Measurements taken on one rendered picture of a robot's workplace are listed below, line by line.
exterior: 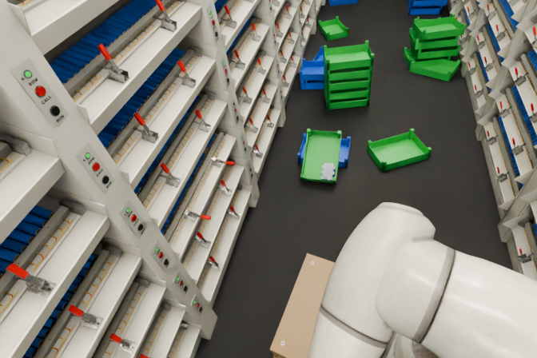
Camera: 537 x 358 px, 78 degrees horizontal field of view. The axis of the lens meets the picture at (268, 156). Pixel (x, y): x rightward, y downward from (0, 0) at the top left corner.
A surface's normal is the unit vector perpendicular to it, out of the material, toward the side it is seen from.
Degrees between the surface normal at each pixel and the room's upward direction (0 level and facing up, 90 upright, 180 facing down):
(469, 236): 0
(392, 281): 29
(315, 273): 2
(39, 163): 21
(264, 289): 0
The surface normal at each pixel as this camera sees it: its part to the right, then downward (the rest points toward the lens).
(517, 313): -0.17, -0.58
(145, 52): 0.22, -0.62
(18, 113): -0.26, 0.71
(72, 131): 0.96, 0.09
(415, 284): -0.43, -0.40
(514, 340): -0.36, -0.22
